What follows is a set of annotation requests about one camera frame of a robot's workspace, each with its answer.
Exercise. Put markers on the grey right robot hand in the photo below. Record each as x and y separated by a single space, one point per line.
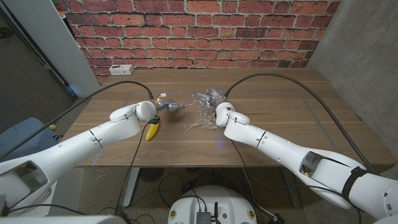
216 96

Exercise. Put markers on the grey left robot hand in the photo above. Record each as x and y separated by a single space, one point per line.
171 105

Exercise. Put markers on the clear plastic wrap sheet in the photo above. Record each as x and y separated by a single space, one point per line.
199 118

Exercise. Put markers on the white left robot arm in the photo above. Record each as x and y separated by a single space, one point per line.
77 149

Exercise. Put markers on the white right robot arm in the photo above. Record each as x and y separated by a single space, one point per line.
280 147

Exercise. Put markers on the yellow toy banana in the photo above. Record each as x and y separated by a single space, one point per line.
152 131

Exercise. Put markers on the white power outlet box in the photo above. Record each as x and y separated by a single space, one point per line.
121 69

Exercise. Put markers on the red brick print backdrop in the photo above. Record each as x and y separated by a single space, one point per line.
199 31

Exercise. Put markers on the black round floor disc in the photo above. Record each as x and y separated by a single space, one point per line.
150 175

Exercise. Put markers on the metal table leg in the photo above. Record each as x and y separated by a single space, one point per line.
292 193
130 186

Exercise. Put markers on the white robot torso base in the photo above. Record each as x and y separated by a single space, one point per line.
211 202

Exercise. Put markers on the grey box on torso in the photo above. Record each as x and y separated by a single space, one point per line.
203 218

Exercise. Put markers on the small yellow-green ball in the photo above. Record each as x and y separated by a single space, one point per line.
52 127

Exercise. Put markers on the white upright panel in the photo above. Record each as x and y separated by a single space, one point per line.
56 40

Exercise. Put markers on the white flat board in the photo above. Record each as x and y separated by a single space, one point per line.
66 193

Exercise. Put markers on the blue plastic bin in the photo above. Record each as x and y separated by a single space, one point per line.
21 137

